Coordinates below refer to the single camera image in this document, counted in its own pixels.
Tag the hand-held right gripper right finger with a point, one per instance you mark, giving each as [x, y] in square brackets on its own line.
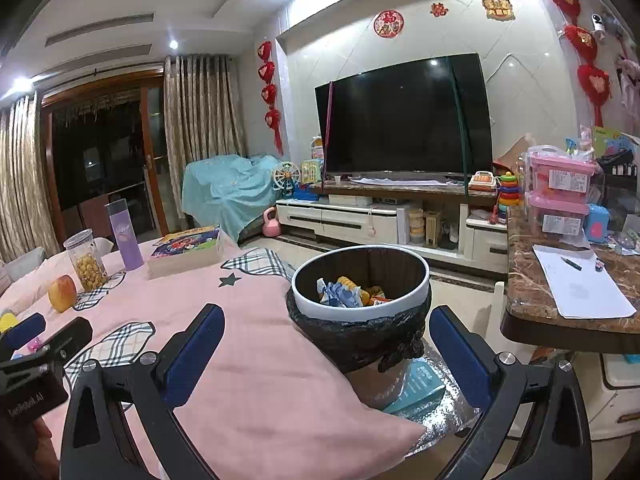
[460, 360]

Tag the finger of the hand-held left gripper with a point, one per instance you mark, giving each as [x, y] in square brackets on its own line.
[25, 329]
[70, 337]

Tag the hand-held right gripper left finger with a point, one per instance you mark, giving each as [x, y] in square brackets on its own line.
[192, 355]

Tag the white bin with black bag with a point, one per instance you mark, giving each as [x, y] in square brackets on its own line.
[360, 312]

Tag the blue snack bag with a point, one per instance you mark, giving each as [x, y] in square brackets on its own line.
[340, 294]

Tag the yellow spiky ball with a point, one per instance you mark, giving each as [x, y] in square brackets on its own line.
[6, 321]

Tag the red yellow apple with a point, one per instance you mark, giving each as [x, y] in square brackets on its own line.
[62, 292]

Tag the teal booklet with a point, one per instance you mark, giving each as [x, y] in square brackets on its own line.
[417, 387]

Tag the pink plaid-patch blanket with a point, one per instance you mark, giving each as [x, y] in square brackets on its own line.
[250, 375]

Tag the silver foil mat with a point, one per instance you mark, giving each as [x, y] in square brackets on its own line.
[445, 425]

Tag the clear jar of snack balls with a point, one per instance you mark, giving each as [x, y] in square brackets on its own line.
[87, 267]

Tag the brown marble counter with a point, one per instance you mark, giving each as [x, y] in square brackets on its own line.
[530, 285]

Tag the colourful children's book box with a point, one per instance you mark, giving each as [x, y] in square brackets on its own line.
[185, 249]

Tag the purple water bottle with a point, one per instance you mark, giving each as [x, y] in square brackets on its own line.
[125, 240]

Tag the wooden rack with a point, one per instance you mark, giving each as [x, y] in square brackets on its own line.
[433, 227]

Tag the yellow stacked containers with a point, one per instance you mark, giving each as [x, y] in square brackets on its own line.
[417, 225]

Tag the beige patterned curtain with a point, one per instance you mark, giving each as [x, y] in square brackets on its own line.
[200, 125]
[20, 185]

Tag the white paper sheet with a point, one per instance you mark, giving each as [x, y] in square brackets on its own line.
[585, 287]

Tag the dark pen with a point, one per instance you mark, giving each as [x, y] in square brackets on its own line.
[571, 263]

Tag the pink kettlebell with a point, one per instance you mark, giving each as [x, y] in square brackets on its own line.
[272, 227]

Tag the pink lidded clear storage box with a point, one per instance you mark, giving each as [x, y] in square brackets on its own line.
[555, 217]
[562, 175]

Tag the turquoise cover cloth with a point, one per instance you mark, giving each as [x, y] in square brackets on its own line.
[225, 185]

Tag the toy cash register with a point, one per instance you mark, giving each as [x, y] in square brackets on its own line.
[483, 181]

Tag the white TV cabinet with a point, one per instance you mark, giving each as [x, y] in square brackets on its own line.
[345, 215]

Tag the wooden framed glass door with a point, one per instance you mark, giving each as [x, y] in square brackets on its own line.
[110, 150]

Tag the cyan toy case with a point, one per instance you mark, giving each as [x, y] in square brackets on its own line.
[598, 224]

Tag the blue toy base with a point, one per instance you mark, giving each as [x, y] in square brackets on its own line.
[306, 193]

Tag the toy ferris wheel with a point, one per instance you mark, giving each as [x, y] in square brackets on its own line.
[286, 175]

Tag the brown cardboard box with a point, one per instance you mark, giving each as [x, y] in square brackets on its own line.
[510, 152]

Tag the green toy house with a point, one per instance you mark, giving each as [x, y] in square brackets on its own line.
[312, 171]

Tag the pink toy house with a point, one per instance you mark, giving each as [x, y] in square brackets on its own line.
[318, 147]

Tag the black flat television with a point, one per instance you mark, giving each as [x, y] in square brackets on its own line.
[400, 120]

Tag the colourful picture book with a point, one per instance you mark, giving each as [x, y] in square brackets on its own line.
[617, 142]

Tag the red hanging heart decoration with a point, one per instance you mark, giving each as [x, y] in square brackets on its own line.
[580, 40]
[270, 95]

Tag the hanging pink clothes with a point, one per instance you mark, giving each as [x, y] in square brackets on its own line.
[629, 77]

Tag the round red wall decal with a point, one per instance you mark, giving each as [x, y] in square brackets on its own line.
[388, 23]

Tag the small red wall decal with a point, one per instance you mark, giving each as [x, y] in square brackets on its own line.
[439, 9]

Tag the yellow red wall decal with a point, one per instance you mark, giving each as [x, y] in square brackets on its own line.
[498, 5]

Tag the white security camera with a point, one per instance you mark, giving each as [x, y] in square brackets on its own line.
[598, 22]

